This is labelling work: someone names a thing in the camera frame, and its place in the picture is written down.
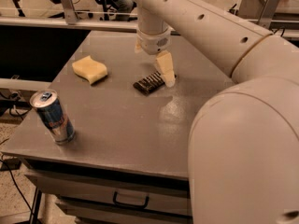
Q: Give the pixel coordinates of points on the blue silver redbull can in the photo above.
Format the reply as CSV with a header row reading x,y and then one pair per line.
x,y
48,107

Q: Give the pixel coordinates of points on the grey metal railing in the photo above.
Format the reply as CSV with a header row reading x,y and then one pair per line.
x,y
86,14

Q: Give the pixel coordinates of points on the yellow sponge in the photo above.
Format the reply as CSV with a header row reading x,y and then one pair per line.
x,y
89,69

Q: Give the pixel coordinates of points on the grey drawer cabinet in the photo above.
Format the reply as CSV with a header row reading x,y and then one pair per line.
x,y
125,141

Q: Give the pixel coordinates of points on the person in background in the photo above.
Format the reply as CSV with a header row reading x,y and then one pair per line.
x,y
124,9

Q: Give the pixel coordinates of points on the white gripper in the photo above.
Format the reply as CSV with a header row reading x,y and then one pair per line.
x,y
153,44

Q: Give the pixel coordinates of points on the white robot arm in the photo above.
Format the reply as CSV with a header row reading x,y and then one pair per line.
x,y
243,151

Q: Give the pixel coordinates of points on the black rxbar chocolate bar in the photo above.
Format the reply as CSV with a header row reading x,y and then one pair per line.
x,y
151,83

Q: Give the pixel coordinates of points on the black drawer handle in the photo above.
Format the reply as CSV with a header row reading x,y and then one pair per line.
x,y
130,201

